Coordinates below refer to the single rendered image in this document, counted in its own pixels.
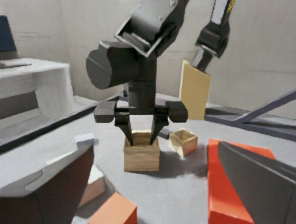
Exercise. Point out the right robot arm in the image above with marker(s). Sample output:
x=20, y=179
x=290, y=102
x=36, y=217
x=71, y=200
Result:
x=158, y=23

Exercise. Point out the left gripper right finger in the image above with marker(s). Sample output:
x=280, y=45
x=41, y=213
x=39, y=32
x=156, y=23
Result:
x=266, y=187

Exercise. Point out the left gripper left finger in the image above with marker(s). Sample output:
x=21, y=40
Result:
x=50, y=195

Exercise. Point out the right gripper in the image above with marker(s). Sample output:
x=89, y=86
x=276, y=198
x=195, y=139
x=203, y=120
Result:
x=141, y=101

